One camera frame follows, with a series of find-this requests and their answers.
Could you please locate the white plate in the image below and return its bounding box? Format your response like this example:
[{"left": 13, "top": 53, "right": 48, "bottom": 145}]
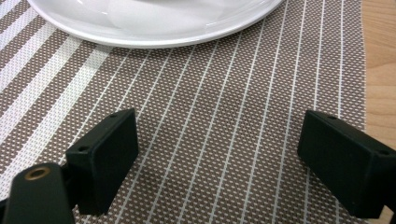
[{"left": 26, "top": 0, "right": 285, "bottom": 49}]

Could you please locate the brown striped woven placemat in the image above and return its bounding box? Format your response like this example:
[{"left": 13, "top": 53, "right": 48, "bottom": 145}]
[{"left": 0, "top": 0, "right": 368, "bottom": 224}]

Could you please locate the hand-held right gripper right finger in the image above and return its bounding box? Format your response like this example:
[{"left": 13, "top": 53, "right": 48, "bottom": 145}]
[{"left": 296, "top": 109, "right": 396, "bottom": 219}]

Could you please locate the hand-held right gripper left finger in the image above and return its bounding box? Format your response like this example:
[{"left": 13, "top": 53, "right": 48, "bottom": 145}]
[{"left": 64, "top": 107, "right": 140, "bottom": 217}]

